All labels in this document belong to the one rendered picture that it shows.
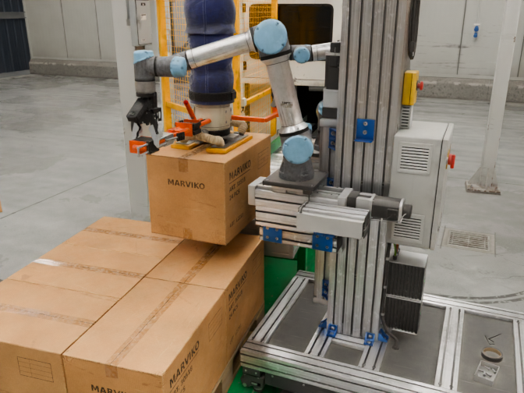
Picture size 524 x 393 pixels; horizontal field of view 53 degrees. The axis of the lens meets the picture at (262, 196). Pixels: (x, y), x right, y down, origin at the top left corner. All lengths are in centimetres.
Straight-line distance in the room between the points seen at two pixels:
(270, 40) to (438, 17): 954
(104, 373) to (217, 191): 89
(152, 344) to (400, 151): 121
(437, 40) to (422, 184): 926
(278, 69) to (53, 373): 138
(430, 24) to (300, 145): 952
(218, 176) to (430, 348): 127
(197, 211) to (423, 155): 102
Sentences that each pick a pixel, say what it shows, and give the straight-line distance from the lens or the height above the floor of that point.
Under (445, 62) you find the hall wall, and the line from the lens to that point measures 1138.
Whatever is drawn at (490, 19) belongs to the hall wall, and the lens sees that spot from 1131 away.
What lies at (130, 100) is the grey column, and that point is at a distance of 383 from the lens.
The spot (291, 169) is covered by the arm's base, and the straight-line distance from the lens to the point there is 214.
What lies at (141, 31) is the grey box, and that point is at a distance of 373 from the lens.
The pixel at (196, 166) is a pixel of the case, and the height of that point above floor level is 104.
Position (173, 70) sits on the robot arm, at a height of 149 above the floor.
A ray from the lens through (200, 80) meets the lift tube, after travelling 248.
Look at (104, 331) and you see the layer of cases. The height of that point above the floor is 54.
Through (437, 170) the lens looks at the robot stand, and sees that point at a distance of 216.
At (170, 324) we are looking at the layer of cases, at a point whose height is 54.
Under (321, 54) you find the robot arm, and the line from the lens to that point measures 256.
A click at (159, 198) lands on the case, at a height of 86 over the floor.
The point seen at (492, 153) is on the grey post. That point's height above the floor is 38.
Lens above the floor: 170
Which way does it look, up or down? 20 degrees down
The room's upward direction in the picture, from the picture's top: straight up
